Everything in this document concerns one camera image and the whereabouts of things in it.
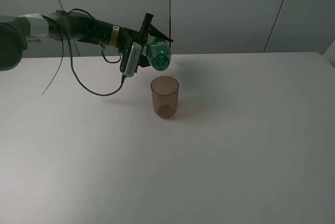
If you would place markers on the pink transparent plastic cup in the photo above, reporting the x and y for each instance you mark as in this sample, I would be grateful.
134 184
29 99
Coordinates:
164 90

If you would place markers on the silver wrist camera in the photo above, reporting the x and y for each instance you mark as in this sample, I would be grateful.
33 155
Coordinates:
130 58

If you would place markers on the green transparent water bottle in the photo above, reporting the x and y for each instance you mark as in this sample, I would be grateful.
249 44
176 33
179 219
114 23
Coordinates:
158 54

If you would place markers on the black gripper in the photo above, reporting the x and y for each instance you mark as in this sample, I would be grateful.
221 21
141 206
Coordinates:
128 36

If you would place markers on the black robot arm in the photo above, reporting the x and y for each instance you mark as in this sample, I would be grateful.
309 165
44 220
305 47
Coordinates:
76 25

